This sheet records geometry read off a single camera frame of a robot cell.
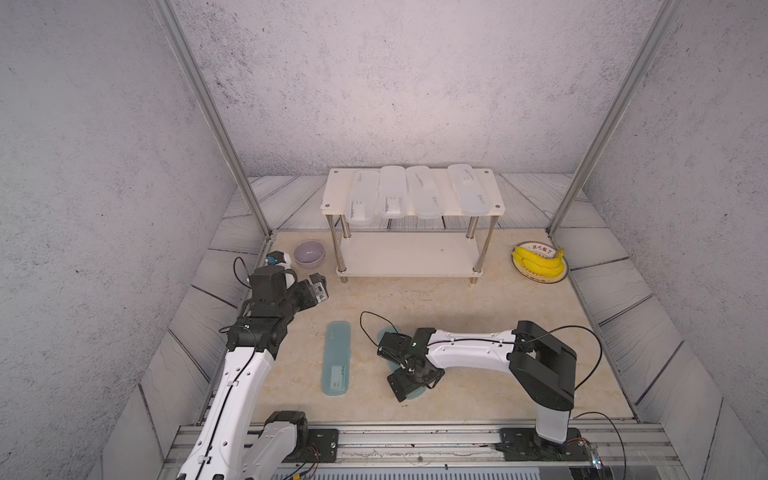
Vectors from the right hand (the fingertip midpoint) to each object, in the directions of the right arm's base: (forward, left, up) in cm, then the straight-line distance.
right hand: (412, 387), depth 82 cm
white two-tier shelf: (+42, +1, +7) cm, 43 cm away
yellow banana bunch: (+39, -46, +3) cm, 60 cm away
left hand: (+18, +25, +25) cm, 39 cm away
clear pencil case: (+40, +5, +35) cm, 53 cm away
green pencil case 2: (-2, -1, +1) cm, 3 cm away
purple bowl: (+45, +37, +3) cm, 58 cm away
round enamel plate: (+50, -50, 0) cm, 71 cm away
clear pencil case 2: (+40, -16, +34) cm, 55 cm away
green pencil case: (+8, +22, -1) cm, 24 cm away
